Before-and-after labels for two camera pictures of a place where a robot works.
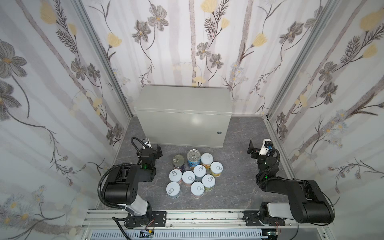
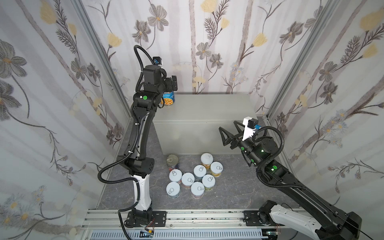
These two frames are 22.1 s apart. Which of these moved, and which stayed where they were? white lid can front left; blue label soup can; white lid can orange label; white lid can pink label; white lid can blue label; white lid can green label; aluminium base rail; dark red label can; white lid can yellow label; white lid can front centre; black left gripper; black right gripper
Moved: black right gripper; dark red label can; blue label soup can; black left gripper
Stayed: white lid can orange label; aluminium base rail; white lid can front left; white lid can pink label; white lid can front centre; white lid can green label; white lid can yellow label; white lid can blue label
